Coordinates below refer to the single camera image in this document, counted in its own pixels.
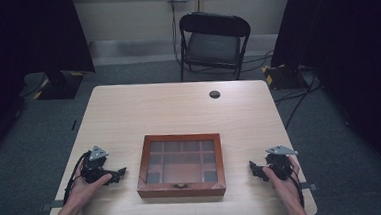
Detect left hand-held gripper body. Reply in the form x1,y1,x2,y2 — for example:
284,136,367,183
78,144,118,185

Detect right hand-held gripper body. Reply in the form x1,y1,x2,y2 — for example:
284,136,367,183
263,143,301,183

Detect wooden box with glass lid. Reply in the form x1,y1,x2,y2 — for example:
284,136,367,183
133,130,228,202

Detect person's right hand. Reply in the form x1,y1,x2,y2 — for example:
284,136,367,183
261,155,306,211

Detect person's left hand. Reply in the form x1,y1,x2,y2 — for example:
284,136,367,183
61,164,116,215

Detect black stand base striped tape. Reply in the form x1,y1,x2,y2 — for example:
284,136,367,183
31,69,88,102
260,61,310,92

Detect black folding chair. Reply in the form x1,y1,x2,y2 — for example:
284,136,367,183
176,8,255,85

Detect dark curtain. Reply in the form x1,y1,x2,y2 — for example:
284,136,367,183
266,0,381,196
0,0,102,167

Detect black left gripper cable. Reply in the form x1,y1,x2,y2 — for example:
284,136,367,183
59,151,95,215

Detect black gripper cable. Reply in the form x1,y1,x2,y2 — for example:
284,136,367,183
289,166,307,209
59,151,95,215

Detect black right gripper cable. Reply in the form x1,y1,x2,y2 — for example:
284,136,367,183
289,166,307,209

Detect black table strap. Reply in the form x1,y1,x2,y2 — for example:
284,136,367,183
39,198,67,212
298,181,319,193

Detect black floor cables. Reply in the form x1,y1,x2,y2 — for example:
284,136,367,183
241,46,326,133

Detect black wall socket cable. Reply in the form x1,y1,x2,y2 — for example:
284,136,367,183
169,0,182,64

